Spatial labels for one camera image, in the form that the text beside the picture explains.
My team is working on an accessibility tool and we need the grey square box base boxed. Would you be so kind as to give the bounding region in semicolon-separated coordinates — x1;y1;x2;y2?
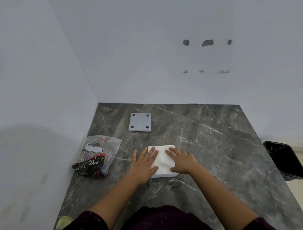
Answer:
128;113;152;132

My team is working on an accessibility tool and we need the yellowed corner sticker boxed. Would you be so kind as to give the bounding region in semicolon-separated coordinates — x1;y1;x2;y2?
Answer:
55;215;73;230

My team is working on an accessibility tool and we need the person's left forearm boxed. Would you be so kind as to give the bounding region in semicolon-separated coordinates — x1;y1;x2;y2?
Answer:
89;176;148;230

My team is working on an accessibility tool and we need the Dove tissue plastic packet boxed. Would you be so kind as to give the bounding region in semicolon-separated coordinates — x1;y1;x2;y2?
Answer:
72;135;122;177

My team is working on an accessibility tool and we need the white stickered tissue box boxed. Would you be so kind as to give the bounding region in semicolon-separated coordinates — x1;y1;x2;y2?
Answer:
148;145;180;179

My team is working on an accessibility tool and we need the person's right hand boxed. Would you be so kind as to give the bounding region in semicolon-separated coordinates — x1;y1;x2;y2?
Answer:
165;147;200;175

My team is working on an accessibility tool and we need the trash bin with black liner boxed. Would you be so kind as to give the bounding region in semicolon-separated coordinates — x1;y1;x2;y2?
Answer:
263;141;303;182

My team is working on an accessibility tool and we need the person's dark maroon top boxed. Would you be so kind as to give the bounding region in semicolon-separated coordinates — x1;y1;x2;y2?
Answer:
62;205;277;230

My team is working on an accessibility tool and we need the person's left hand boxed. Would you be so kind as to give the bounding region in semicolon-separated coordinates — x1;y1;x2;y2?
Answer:
129;146;159;185

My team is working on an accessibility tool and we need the person's right forearm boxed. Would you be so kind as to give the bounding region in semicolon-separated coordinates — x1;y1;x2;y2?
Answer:
189;163;258;230

